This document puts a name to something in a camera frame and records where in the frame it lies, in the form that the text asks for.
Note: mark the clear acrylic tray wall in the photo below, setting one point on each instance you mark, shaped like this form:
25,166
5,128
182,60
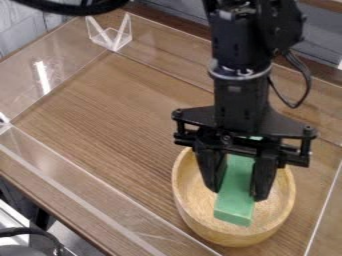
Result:
87,146

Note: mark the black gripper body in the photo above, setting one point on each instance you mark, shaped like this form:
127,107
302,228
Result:
241,124

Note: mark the green rectangular block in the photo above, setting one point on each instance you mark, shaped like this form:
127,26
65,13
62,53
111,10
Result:
234,203

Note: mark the clear acrylic corner bracket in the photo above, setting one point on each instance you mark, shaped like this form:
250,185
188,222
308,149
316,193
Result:
110,38

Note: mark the black metal table frame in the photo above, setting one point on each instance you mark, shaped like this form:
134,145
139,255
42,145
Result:
31,232

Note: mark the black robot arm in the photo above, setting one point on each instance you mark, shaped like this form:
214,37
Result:
252,31

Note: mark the brown wooden bowl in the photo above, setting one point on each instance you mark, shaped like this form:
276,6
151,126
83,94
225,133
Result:
194,201

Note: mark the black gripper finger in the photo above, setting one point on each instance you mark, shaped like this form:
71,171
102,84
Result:
213,164
264,176

